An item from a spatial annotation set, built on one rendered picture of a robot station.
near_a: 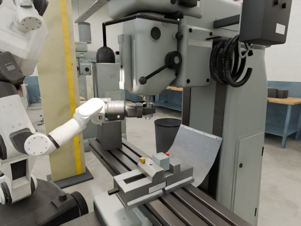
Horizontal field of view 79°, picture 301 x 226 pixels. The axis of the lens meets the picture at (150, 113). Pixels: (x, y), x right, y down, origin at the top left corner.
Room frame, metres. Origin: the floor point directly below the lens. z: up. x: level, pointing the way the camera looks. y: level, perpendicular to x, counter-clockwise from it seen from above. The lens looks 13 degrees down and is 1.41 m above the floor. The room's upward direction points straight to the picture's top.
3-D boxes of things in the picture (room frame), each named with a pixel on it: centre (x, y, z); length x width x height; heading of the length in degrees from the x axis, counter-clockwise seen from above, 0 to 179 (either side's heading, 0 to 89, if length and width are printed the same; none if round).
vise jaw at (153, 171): (0.71, 0.00, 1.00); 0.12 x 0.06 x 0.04; 32
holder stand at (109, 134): (1.22, 0.29, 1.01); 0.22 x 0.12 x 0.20; 26
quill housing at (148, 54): (0.83, 0.01, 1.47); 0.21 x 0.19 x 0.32; 34
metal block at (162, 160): (0.74, -0.05, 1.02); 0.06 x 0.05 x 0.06; 32
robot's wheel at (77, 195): (1.09, 0.50, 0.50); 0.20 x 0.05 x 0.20; 50
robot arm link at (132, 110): (0.82, 0.10, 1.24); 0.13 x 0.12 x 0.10; 9
